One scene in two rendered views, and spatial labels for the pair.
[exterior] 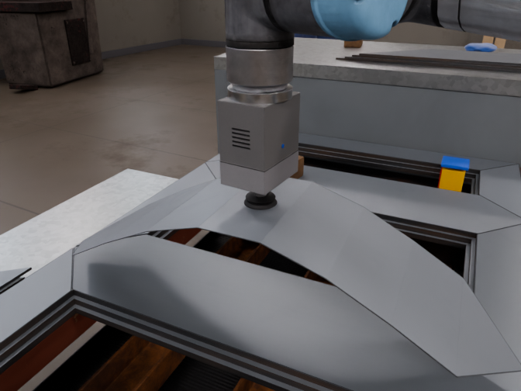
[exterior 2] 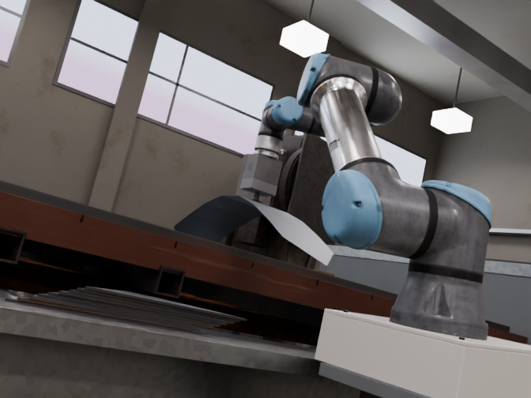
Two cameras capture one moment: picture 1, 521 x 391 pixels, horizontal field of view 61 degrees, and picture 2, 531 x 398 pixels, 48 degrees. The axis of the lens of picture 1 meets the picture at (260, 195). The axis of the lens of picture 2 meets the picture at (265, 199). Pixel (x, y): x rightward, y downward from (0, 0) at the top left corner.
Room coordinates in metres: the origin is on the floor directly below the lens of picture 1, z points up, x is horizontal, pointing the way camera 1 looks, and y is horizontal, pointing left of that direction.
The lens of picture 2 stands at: (-0.97, -0.82, 0.76)
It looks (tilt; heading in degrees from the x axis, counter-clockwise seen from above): 9 degrees up; 28
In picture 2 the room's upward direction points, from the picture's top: 13 degrees clockwise
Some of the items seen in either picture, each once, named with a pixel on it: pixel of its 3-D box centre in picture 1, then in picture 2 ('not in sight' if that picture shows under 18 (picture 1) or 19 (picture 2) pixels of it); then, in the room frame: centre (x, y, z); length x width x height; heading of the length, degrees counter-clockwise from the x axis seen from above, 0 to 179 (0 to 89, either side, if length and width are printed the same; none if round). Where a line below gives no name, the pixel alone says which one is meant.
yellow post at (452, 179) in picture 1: (446, 202); not in sight; (0.96, -0.46, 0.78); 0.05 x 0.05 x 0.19; 65
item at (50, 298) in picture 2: not in sight; (124, 305); (-0.20, -0.21, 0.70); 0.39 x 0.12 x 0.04; 155
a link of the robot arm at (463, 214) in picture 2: not in sight; (447, 227); (0.02, -0.63, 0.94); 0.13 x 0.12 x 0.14; 132
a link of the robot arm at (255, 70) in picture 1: (261, 66); (269, 147); (0.51, 0.00, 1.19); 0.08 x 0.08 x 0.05
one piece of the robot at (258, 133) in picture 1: (253, 131); (261, 173); (0.52, 0.01, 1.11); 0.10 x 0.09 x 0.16; 58
